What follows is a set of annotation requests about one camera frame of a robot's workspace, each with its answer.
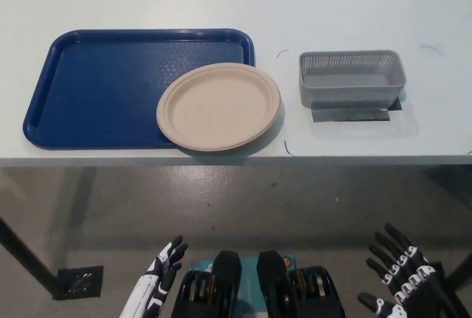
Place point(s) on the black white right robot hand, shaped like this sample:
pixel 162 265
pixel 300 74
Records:
pixel 416 285

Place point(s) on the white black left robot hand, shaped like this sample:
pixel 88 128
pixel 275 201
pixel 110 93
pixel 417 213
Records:
pixel 155 285

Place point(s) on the beige round paper plate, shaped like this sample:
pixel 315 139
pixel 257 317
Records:
pixel 217 107

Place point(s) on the black perforated foot plate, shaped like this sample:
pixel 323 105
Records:
pixel 83 283

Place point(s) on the blue plastic serving tray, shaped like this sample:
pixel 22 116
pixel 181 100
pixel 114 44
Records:
pixel 103 89

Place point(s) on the black table leg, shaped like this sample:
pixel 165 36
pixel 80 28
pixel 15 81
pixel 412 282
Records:
pixel 26 255
pixel 461 272

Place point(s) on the grey perforated plastic basket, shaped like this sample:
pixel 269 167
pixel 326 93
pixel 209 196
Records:
pixel 350 89

